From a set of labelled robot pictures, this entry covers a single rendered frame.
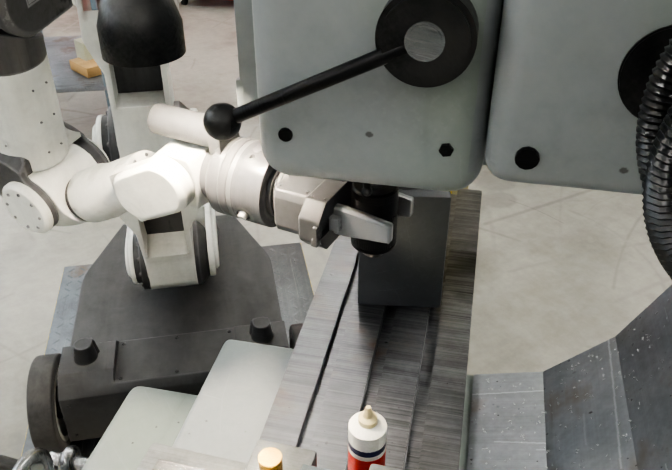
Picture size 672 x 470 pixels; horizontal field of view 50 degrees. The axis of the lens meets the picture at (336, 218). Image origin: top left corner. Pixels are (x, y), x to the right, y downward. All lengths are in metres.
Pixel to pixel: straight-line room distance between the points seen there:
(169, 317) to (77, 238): 1.45
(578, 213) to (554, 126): 2.67
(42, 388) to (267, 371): 0.60
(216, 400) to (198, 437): 0.07
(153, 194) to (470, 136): 0.38
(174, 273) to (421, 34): 1.17
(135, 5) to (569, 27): 0.34
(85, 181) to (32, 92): 0.12
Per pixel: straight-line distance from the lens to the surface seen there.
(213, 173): 0.76
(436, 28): 0.50
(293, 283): 1.99
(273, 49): 0.56
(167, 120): 0.79
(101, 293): 1.77
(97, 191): 0.93
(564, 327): 2.57
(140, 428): 1.19
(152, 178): 0.79
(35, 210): 0.98
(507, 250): 2.89
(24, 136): 0.96
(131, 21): 0.62
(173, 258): 1.55
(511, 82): 0.53
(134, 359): 1.54
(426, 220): 0.96
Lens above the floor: 1.62
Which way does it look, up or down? 33 degrees down
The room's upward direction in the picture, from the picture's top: straight up
